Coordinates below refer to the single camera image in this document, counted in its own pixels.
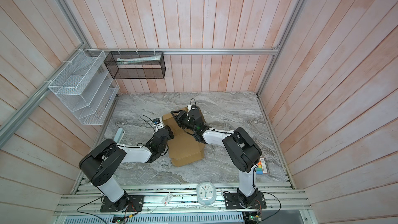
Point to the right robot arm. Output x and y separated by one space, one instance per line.
240 146

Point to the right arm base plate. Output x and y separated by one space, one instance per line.
236 200

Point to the paper in black basket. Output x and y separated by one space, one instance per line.
140 60

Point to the colourful marker pack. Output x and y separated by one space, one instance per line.
262 167

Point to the aluminium rail front frame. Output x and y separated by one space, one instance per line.
278 195

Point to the white round clock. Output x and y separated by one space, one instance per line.
206 193

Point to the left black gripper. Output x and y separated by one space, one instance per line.
171 136

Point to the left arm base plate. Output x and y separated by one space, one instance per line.
129 203

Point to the brown cardboard box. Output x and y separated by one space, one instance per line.
183 148

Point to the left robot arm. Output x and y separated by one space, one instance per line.
102 162

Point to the light blue small device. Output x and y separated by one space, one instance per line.
119 135

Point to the white wire mesh shelf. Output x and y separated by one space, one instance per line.
84 89

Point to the white paper tag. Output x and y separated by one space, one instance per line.
166 200

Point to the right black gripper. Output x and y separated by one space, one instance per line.
180 118

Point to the black wire mesh basket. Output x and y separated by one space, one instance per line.
155 71

